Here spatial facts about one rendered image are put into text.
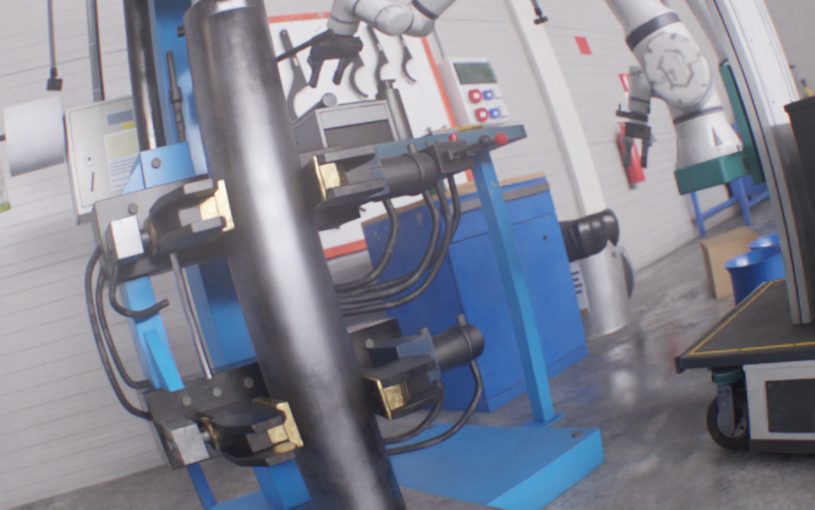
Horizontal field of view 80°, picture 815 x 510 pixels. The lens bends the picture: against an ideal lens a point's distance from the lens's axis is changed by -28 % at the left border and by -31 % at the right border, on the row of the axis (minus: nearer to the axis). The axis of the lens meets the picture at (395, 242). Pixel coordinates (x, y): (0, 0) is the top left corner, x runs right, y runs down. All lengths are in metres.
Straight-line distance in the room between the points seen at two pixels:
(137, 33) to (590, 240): 2.54
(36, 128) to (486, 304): 2.00
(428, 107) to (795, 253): 3.28
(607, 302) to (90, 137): 2.72
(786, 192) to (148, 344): 1.55
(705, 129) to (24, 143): 2.07
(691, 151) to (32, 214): 3.00
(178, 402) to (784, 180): 1.54
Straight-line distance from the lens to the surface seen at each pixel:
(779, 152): 1.50
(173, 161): 1.61
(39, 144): 2.21
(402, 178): 1.69
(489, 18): 5.21
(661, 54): 1.26
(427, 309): 2.87
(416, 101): 4.30
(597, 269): 3.48
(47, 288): 3.30
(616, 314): 3.56
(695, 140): 1.43
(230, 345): 1.77
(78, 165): 2.19
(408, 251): 2.87
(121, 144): 2.23
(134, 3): 1.91
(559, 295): 3.09
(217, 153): 1.38
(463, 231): 2.73
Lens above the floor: 0.77
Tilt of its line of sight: 1 degrees up
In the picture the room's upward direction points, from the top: 16 degrees counter-clockwise
